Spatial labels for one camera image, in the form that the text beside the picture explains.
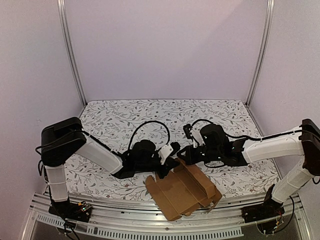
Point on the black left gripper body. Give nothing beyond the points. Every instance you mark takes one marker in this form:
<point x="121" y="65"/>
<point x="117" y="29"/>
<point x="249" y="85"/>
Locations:
<point x="141" y="167"/>

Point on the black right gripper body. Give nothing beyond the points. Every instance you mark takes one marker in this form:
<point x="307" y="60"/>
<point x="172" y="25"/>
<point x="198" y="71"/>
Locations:
<point x="191" y="155"/>

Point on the brown cardboard box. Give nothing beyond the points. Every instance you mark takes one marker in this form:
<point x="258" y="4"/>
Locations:
<point x="185" y="189"/>

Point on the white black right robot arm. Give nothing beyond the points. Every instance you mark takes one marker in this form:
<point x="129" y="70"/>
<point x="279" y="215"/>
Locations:
<point x="214" y="144"/>

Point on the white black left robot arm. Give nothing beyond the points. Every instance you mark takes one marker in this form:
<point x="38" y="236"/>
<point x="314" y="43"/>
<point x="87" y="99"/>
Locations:
<point x="66" y="138"/>

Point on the floral patterned table mat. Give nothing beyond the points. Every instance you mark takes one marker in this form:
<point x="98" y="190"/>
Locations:
<point x="117" y="123"/>

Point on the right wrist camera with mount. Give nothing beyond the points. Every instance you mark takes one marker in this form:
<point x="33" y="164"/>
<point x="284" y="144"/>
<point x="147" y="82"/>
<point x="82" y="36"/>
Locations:
<point x="194" y="135"/>

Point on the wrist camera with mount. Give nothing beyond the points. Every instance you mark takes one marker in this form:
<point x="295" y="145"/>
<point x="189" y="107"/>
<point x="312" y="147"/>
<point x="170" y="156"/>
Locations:
<point x="194" y="135"/>
<point x="168" y="150"/>

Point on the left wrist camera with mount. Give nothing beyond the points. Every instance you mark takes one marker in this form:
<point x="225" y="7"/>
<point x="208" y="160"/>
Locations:
<point x="168" y="150"/>

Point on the aluminium front rail frame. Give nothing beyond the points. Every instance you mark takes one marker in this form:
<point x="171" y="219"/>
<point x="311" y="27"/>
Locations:
<point x="119" y="219"/>

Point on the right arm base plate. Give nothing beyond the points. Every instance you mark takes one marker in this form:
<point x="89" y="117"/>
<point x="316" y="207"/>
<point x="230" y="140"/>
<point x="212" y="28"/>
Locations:
<point x="269" y="208"/>

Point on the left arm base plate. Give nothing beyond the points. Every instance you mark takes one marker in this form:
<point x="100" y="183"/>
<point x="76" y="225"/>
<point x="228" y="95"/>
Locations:
<point x="80" y="211"/>

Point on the left aluminium corner post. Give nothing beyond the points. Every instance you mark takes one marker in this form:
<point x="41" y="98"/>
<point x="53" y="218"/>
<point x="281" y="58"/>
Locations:
<point x="61" y="6"/>

